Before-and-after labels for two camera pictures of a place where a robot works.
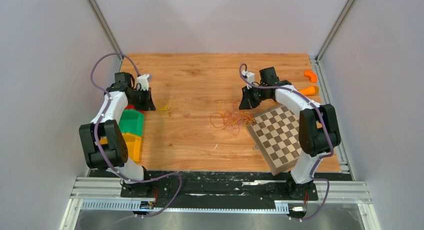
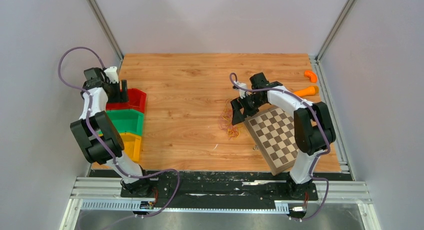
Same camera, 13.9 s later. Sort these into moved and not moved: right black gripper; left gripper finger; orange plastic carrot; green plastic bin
Moved: left gripper finger
Not moved: orange plastic carrot; right black gripper; green plastic bin
